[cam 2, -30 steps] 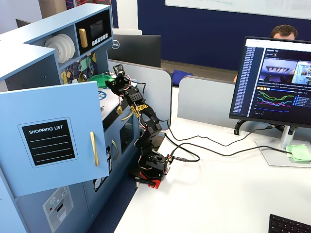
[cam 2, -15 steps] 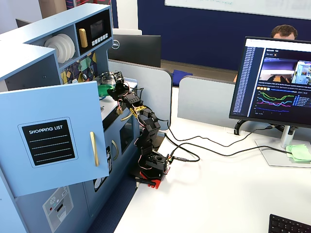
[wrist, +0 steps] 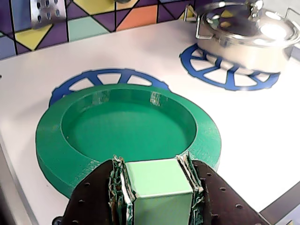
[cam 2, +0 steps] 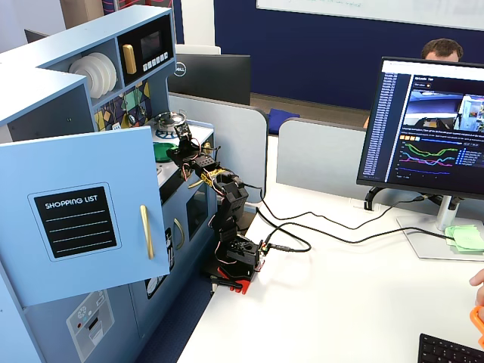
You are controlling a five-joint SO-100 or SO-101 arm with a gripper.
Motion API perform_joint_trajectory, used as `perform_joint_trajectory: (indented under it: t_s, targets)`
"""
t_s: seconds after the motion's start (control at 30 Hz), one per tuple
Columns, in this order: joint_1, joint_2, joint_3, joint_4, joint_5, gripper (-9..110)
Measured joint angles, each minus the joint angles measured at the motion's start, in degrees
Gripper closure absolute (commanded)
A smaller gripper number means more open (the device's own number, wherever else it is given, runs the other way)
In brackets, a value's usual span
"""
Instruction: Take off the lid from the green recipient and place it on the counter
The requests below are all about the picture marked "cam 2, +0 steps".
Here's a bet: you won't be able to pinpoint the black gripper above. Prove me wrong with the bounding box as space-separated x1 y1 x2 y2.
166 138 202 164

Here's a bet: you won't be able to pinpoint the green container lid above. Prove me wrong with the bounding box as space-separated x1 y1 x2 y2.
153 141 179 164

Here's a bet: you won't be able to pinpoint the steel pot lid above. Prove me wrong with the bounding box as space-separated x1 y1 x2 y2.
155 110 187 124

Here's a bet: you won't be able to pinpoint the operator hand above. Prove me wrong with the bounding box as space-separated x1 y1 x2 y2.
469 267 484 304

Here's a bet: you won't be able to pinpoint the steel toy pot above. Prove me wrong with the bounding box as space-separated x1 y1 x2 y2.
154 115 189 132

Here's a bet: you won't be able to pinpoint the blue shopping list fridge door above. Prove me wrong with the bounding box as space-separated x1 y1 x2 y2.
0 126 172 308

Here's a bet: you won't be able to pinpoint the steel toy ladle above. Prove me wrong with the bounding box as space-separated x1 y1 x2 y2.
126 90 137 125

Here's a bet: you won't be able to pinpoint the grey desk divider panel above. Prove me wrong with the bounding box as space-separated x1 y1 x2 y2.
168 92 268 205
276 116 370 200

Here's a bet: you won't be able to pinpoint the steel toy slotted spatula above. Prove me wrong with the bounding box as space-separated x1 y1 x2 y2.
111 101 123 132

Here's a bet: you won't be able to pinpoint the blue oven door with window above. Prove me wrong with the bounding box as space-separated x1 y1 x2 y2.
184 172 220 243

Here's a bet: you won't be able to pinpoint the black Dell monitor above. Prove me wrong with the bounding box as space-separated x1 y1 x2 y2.
166 52 253 107

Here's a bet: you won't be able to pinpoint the white toy plate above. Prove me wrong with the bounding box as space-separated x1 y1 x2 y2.
81 54 110 95
92 51 118 92
68 56 101 100

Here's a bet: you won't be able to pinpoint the blue cushion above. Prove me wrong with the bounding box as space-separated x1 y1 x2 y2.
268 108 302 121

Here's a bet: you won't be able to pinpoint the black toy microwave door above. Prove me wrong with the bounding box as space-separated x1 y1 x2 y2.
116 17 177 87

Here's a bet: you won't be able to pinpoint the red table clamp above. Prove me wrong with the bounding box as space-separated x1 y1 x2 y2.
200 264 262 296

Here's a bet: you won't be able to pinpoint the blue wooden toy kitchen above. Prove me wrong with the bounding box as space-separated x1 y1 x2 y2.
0 5 220 363

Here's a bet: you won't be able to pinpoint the brown wooden cabinet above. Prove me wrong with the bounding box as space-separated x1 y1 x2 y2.
60 0 105 29

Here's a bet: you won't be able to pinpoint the black chair back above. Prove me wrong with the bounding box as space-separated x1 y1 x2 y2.
24 29 50 45

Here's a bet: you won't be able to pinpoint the blue ice dispenser freezer door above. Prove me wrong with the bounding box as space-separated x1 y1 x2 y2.
22 279 147 363

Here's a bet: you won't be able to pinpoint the white whiteboard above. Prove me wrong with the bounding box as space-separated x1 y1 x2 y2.
256 0 484 31

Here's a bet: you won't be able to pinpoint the computer monitor with graphs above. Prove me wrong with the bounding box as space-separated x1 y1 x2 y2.
355 56 484 198

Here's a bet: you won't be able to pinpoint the silver monitor stand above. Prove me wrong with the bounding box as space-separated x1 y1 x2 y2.
396 194 484 260

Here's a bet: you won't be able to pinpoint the man with brown hair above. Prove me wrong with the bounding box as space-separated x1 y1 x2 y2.
420 37 464 64

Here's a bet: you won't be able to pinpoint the green sticky note pads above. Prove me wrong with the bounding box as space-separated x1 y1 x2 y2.
444 223 484 253

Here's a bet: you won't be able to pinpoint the black keyboard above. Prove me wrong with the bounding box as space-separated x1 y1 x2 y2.
417 333 484 363

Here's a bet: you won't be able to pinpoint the long black cable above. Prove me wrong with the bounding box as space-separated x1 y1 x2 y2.
264 222 455 253
241 183 436 230

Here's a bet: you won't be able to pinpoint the orange plastic handle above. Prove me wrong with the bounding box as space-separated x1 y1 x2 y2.
468 305 484 351

